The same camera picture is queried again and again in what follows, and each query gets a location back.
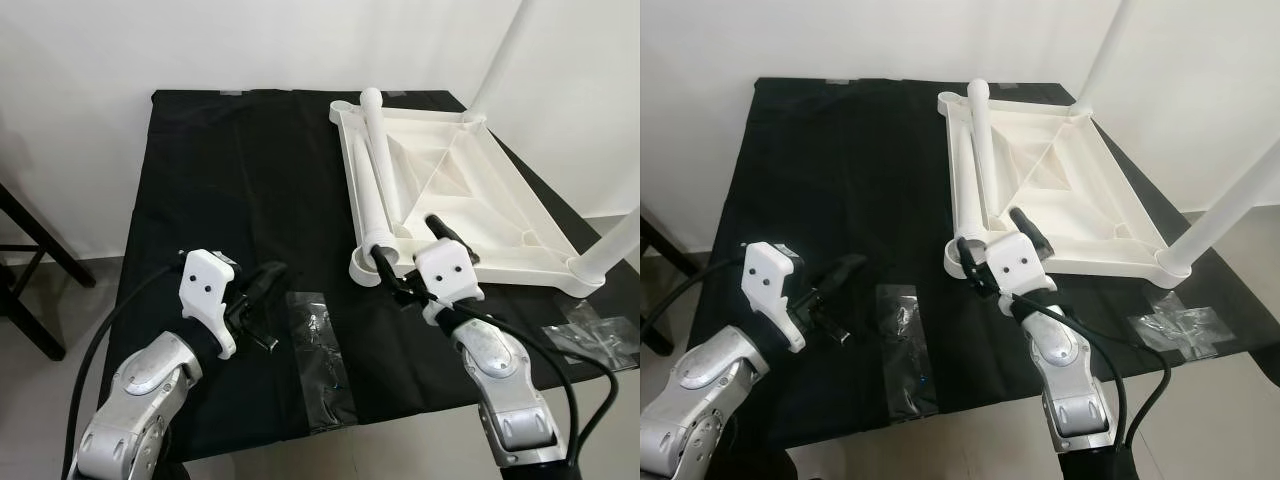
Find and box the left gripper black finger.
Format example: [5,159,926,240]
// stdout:
[813,253,868,294]
[245,261,290,299]

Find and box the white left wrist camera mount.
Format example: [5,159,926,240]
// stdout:
[742,241,808,354]
[178,249,242,361]

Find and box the white plastic children table top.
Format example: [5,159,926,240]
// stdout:
[937,80,1197,291]
[330,97,607,298]

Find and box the white plastic table leg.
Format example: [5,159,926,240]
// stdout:
[1158,135,1280,288]
[1073,0,1138,113]
[345,125,376,273]
[468,0,533,121]
[572,205,641,288]
[360,88,403,256]
[965,78,1003,243]
[950,118,979,253]

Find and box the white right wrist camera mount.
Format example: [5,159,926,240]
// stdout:
[414,240,487,327]
[985,232,1060,321]

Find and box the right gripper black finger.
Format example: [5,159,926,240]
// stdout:
[1007,206,1055,253]
[427,214,477,265]
[371,246,413,303]
[954,236,993,293]

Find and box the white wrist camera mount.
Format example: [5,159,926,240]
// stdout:
[985,232,1060,321]
[178,249,242,361]
[414,240,487,327]
[742,241,808,354]

